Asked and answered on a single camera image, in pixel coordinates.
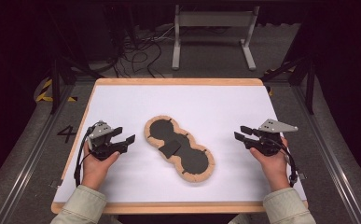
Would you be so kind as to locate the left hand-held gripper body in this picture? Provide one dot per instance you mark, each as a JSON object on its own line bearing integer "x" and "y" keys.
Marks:
{"x": 99, "y": 132}

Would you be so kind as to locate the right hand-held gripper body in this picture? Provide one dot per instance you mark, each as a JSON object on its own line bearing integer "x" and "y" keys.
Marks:
{"x": 270, "y": 140}

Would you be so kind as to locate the person's right hand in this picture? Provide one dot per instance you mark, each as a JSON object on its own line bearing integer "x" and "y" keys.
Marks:
{"x": 276, "y": 169}

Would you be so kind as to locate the person's left hand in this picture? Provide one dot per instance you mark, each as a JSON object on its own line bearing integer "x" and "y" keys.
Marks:
{"x": 94, "y": 171}

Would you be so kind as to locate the black metal stand leg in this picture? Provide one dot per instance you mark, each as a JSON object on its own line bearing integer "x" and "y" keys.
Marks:
{"x": 55, "y": 84}
{"x": 309, "y": 87}

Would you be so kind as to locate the yellow black floor tape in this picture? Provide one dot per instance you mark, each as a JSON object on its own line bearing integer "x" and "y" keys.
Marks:
{"x": 46, "y": 93}

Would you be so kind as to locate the white metal stand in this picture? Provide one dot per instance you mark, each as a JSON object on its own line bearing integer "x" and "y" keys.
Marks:
{"x": 215, "y": 19}

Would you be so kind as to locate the aluminium floor rail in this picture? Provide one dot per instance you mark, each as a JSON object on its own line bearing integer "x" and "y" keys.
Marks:
{"x": 35, "y": 152}
{"x": 327, "y": 149}

